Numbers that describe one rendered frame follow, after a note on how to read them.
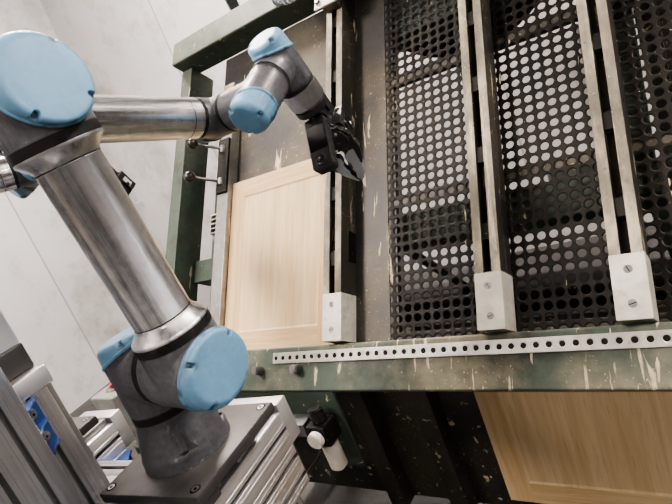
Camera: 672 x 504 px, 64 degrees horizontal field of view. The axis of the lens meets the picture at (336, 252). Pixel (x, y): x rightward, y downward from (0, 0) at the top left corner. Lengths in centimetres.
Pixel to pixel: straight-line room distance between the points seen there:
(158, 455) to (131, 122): 53
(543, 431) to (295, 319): 73
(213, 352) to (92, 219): 23
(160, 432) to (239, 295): 87
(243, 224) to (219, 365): 106
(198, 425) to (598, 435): 101
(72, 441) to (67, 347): 379
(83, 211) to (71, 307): 420
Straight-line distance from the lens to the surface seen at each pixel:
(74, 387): 488
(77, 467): 110
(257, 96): 95
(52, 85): 72
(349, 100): 164
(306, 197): 163
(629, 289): 113
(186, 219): 204
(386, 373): 133
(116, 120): 93
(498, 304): 119
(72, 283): 496
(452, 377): 125
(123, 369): 89
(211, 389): 77
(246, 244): 176
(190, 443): 93
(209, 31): 219
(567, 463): 164
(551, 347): 117
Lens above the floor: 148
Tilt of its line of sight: 15 degrees down
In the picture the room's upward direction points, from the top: 22 degrees counter-clockwise
